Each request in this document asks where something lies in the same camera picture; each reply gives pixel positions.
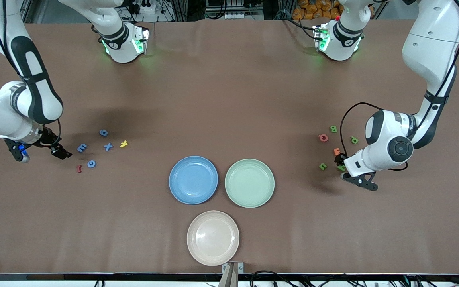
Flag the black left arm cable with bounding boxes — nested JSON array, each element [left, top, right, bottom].
[[339, 0, 459, 171]]

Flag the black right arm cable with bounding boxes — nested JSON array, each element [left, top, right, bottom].
[[0, 0, 62, 147]]

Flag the brown table cover sheet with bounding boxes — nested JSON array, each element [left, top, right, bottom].
[[0, 18, 459, 275]]

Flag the light green plate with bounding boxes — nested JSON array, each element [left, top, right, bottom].
[[225, 159, 275, 208]]

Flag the blue plate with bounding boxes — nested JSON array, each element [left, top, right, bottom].
[[169, 156, 218, 205]]

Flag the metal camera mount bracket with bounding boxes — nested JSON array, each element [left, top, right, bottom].
[[222, 262, 245, 287]]

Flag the bag of orange fruit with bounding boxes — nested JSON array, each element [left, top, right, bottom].
[[292, 0, 343, 20]]

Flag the black table edge rail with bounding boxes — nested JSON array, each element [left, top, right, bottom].
[[0, 273, 459, 282]]

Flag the beige plate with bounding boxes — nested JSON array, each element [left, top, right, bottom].
[[187, 210, 240, 267]]

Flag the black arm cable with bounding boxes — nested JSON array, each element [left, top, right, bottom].
[[0, 0, 62, 147], [339, 0, 459, 171]]

